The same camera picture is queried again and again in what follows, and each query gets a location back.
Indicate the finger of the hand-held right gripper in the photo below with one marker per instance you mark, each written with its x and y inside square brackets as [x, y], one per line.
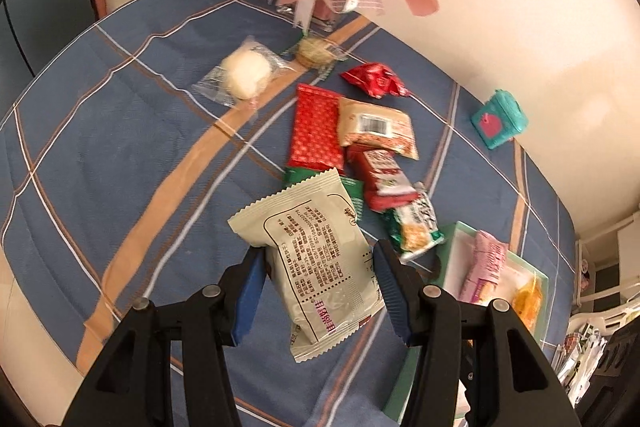
[620, 352]

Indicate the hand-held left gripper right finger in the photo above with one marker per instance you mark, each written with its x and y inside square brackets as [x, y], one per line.
[391, 292]

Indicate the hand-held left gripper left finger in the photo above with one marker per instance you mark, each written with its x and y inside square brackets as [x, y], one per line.
[250, 297]

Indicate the cream snack packet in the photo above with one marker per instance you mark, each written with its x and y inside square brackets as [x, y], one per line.
[320, 247]

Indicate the white bun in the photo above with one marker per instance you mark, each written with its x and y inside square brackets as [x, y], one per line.
[245, 74]

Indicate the pile of white plastic items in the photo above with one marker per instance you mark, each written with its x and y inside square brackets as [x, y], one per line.
[582, 347]

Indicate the green and white snack packet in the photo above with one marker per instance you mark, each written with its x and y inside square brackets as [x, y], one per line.
[417, 227]

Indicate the pink snack packet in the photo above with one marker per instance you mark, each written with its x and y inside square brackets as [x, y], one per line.
[485, 267]

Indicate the plain green snack packet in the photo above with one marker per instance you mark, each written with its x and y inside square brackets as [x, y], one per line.
[353, 197]

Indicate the orange snack packet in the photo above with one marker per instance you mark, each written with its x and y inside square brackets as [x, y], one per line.
[530, 302]

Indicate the white shelf unit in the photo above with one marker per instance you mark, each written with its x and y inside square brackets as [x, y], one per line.
[625, 237]

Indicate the dark red snack packet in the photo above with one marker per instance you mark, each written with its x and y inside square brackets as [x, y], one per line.
[382, 177]

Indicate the beige snack packet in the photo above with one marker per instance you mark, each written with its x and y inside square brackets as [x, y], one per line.
[375, 127]

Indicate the red patterned snack packet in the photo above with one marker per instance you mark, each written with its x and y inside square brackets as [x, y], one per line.
[315, 132]

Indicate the small teal toy box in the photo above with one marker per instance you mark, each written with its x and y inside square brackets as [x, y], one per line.
[497, 119]

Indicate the crumpled red snack packet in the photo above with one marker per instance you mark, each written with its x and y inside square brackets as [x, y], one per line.
[376, 79]

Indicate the round cookie in clear wrapper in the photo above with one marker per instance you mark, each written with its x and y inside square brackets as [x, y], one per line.
[312, 51]

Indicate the clear glass vase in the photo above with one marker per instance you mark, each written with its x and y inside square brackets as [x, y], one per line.
[320, 14]

